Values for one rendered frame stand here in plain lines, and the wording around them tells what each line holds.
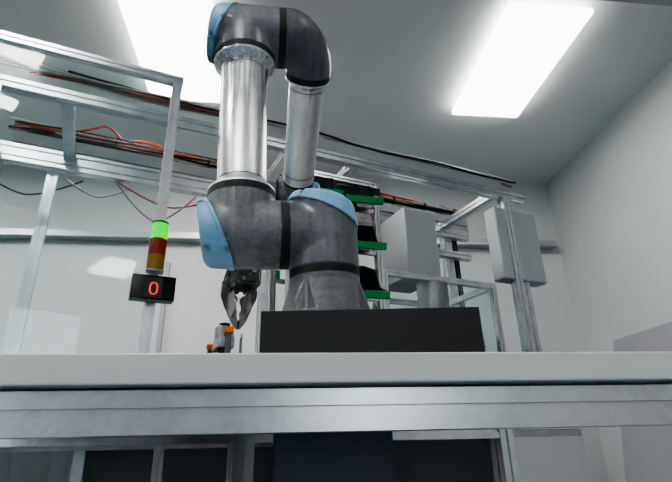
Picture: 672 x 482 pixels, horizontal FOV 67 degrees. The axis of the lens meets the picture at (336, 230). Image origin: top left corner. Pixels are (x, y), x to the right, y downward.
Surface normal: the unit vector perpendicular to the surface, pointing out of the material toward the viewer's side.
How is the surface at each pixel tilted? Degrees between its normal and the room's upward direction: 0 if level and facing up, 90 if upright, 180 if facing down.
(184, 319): 90
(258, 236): 115
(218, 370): 90
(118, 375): 90
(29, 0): 180
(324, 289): 76
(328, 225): 93
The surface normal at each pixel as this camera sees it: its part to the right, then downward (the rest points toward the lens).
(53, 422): 0.11, -0.40
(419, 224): 0.42, -0.37
